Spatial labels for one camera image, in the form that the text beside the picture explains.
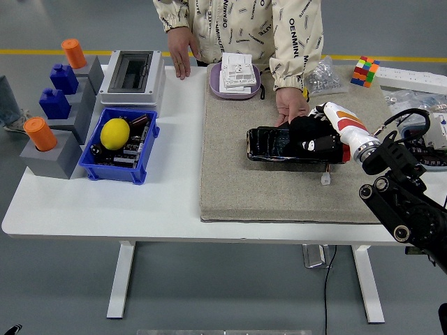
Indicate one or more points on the black white robot left hand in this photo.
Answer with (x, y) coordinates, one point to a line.
(12, 330)

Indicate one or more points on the person's left hand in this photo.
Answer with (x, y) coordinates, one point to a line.
(290, 103)

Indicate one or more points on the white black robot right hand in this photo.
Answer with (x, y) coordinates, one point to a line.
(349, 129)

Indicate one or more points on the person's right hand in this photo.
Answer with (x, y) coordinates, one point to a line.
(179, 52)

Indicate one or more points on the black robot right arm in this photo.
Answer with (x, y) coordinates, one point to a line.
(394, 157)

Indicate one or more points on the person's left forearm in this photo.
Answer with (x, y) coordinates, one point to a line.
(297, 63)

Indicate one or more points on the person's right forearm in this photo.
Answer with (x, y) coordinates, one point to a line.
(171, 17)

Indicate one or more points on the yellow wristband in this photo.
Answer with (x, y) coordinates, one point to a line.
(306, 93)

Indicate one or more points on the grey electrical box clear lid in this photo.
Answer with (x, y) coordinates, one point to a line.
(157, 70)

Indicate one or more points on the clear bag of metal screws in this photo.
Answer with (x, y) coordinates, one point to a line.
(324, 78)

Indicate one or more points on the purple tray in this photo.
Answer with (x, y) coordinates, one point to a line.
(214, 82)

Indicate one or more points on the colourful puzzle cube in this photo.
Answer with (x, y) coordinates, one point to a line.
(365, 71)

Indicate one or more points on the person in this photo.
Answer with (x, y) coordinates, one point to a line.
(7, 101)
(244, 28)

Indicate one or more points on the clear bag of washers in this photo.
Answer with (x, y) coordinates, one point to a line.
(412, 99)

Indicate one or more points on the white power strip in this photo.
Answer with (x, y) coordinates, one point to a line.
(412, 78)

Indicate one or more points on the grey block holder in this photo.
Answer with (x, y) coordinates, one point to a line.
(82, 122)
(96, 73)
(56, 164)
(87, 92)

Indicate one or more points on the dark circuit board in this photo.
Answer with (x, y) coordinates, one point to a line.
(431, 158)

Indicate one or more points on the white device box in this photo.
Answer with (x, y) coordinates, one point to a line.
(440, 129)

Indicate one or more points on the grey-brown mat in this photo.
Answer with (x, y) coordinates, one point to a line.
(244, 181)

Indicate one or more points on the light blue tray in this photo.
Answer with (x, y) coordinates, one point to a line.
(436, 168)

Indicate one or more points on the yellow lemon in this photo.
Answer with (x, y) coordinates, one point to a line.
(115, 134)

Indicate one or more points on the orange cylinder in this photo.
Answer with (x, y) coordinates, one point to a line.
(40, 134)
(74, 54)

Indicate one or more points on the circuit board with capacitors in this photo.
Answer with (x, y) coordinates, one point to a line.
(132, 150)

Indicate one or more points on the blue block with knob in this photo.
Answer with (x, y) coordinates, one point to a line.
(64, 79)
(55, 104)

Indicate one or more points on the white table leg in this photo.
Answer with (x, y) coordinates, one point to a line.
(368, 286)
(120, 279)

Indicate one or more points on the blue plastic bin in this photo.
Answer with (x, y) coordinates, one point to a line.
(115, 172)

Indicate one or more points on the green circuit board strip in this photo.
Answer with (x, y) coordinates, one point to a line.
(413, 250)

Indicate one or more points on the white wall switch plate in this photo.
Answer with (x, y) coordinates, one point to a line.
(241, 78)
(237, 59)

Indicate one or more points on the silver metal bracket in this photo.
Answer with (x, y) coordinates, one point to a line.
(314, 256)

